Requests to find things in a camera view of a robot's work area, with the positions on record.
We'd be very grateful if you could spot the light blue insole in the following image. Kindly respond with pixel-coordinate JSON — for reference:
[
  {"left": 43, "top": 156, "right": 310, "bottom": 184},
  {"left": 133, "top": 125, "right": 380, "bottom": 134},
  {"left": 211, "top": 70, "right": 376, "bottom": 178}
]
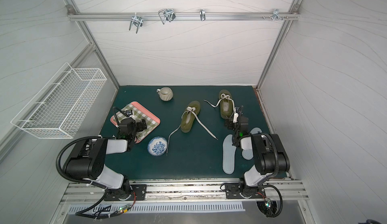
[
  {"left": 242, "top": 127, "right": 262, "bottom": 160},
  {"left": 222, "top": 134, "right": 236, "bottom": 175}
]

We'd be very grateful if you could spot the olive green shoe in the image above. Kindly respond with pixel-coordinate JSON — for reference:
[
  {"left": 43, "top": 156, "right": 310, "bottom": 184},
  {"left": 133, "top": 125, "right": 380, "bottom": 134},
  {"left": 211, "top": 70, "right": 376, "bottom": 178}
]
[
  {"left": 219, "top": 90, "right": 234, "bottom": 119},
  {"left": 180, "top": 101, "right": 201, "bottom": 133}
]

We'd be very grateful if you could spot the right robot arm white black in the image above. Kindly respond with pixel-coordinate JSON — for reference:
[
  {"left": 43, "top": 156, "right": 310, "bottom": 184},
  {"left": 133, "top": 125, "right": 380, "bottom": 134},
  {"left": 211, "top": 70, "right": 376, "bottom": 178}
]
[{"left": 223, "top": 116, "right": 290, "bottom": 199}]

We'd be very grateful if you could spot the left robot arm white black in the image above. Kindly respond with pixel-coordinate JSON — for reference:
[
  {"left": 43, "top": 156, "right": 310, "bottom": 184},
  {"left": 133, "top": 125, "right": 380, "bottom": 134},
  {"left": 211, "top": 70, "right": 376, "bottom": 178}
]
[{"left": 56, "top": 117, "right": 147, "bottom": 201}]

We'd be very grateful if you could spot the pink tray checkered cloth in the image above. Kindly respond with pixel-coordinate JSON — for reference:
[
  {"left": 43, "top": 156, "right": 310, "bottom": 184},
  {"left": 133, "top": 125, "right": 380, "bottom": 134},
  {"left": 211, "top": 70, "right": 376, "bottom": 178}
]
[{"left": 121, "top": 101, "right": 161, "bottom": 144}]

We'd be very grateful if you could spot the blue white patterned bowl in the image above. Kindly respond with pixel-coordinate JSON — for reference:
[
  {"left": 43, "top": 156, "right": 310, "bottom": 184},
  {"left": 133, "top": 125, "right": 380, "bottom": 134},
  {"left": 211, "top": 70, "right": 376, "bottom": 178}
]
[{"left": 147, "top": 137, "right": 168, "bottom": 156}]

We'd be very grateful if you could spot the striped ceramic cup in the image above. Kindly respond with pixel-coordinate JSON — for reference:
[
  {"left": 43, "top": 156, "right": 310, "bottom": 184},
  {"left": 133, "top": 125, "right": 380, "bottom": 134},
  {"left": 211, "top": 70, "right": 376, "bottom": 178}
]
[{"left": 156, "top": 87, "right": 173, "bottom": 102}]

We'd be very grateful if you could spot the green table mat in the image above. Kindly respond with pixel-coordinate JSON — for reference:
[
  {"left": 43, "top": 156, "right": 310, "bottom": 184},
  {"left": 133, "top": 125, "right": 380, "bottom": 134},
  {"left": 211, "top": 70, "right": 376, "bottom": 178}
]
[{"left": 99, "top": 85, "right": 288, "bottom": 181}]

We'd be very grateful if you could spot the metal clamp hook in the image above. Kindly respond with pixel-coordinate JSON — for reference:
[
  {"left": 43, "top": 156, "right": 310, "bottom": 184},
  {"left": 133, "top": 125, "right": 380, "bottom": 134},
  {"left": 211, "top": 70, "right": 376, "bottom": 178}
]
[
  {"left": 262, "top": 9, "right": 288, "bottom": 21},
  {"left": 158, "top": 9, "right": 176, "bottom": 24},
  {"left": 199, "top": 9, "right": 206, "bottom": 21},
  {"left": 129, "top": 14, "right": 143, "bottom": 33}
]

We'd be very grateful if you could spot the aluminium crossbar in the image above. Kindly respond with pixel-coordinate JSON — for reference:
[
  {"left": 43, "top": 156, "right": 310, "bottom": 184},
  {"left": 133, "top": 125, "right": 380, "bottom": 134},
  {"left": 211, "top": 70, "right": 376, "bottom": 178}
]
[{"left": 68, "top": 11, "right": 301, "bottom": 22}]

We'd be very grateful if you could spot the white wire basket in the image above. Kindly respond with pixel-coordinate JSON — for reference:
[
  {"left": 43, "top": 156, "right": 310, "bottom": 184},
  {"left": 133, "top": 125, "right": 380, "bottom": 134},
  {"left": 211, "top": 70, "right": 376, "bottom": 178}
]
[{"left": 11, "top": 63, "right": 107, "bottom": 139}]

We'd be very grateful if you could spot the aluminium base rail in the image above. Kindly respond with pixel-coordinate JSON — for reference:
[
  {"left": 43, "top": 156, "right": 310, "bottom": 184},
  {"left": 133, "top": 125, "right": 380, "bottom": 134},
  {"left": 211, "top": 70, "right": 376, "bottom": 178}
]
[{"left": 60, "top": 178, "right": 309, "bottom": 205}]

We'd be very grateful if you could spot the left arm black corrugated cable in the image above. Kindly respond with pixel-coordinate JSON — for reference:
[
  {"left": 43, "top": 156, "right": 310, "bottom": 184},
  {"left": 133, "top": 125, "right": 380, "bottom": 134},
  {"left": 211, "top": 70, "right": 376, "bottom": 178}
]
[{"left": 55, "top": 136, "right": 100, "bottom": 184}]

